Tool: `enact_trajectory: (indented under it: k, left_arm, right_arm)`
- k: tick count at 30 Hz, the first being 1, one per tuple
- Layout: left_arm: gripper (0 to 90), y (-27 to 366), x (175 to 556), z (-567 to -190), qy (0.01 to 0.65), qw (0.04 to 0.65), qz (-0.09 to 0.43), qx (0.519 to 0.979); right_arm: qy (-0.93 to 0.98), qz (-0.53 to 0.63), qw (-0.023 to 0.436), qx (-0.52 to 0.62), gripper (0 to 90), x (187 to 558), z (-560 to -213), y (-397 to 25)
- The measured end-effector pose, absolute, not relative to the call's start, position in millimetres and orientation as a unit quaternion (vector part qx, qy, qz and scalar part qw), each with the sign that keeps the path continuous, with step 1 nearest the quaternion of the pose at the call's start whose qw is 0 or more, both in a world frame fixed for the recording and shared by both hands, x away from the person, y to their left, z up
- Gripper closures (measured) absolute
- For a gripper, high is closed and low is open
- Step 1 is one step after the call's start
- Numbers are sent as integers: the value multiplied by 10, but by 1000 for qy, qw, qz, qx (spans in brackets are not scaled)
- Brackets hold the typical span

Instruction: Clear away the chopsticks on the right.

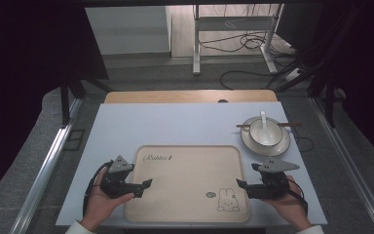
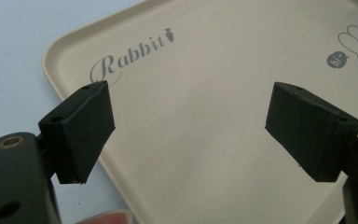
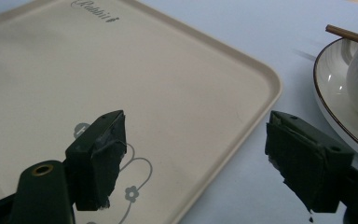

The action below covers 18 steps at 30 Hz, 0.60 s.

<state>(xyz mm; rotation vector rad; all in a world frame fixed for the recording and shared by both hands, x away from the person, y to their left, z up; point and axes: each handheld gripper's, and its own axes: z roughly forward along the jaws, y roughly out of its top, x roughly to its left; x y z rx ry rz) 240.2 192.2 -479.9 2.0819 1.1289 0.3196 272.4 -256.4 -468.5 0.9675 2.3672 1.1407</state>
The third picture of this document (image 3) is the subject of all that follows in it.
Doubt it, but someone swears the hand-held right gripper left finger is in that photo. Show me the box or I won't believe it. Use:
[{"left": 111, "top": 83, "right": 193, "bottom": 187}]
[{"left": 7, "top": 109, "right": 128, "bottom": 224}]

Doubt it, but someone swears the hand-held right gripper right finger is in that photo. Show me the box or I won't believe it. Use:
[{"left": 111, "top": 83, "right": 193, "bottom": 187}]
[{"left": 264, "top": 110, "right": 358, "bottom": 224}]

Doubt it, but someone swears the white saucer with brown rim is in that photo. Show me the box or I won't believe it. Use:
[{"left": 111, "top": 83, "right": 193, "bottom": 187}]
[{"left": 312, "top": 33, "right": 358, "bottom": 164}]

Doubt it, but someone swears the beige plastic tray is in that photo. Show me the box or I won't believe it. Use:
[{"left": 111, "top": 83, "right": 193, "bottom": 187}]
[{"left": 0, "top": 0, "right": 283, "bottom": 224}]

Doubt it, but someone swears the brown wooden stick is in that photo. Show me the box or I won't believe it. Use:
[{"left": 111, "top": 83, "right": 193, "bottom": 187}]
[{"left": 324, "top": 24, "right": 358, "bottom": 44}]

